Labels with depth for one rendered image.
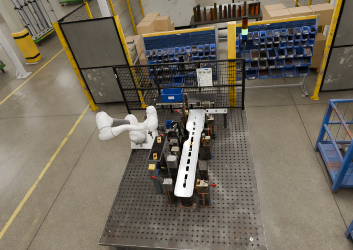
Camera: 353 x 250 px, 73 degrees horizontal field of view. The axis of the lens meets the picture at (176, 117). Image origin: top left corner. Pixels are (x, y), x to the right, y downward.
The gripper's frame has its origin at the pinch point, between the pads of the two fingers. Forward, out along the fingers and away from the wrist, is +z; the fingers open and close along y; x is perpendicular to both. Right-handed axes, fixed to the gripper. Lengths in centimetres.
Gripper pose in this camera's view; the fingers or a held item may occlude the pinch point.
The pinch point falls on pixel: (158, 136)
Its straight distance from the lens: 272.4
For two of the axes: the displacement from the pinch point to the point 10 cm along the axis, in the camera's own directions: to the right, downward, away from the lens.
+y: 9.9, -1.6, -0.5
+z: 1.5, 7.7, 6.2
